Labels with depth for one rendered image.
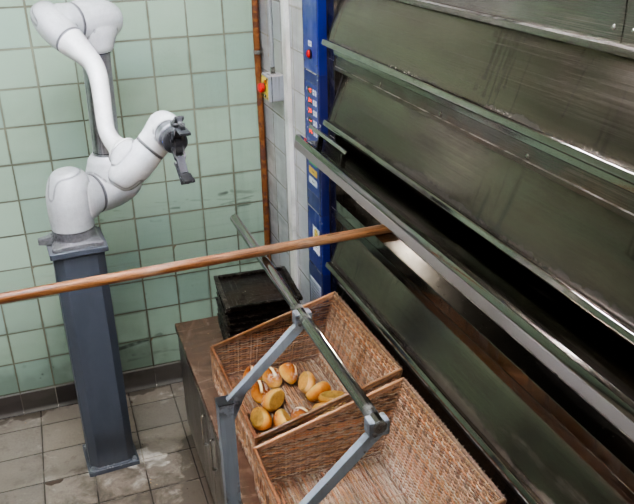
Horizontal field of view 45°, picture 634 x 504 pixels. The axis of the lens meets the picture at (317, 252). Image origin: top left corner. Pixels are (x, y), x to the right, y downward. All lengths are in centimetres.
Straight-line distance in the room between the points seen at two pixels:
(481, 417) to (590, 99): 86
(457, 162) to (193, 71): 173
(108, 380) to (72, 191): 79
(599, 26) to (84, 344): 225
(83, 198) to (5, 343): 106
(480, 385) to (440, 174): 53
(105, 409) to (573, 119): 231
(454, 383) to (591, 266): 69
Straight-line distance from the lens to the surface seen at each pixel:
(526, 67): 162
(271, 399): 258
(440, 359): 212
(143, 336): 376
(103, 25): 285
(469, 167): 184
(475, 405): 199
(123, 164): 247
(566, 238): 155
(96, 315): 304
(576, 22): 150
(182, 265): 222
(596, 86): 146
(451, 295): 206
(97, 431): 330
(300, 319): 196
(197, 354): 297
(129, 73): 334
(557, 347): 138
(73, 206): 287
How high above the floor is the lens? 213
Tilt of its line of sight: 25 degrees down
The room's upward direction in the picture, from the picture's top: 1 degrees counter-clockwise
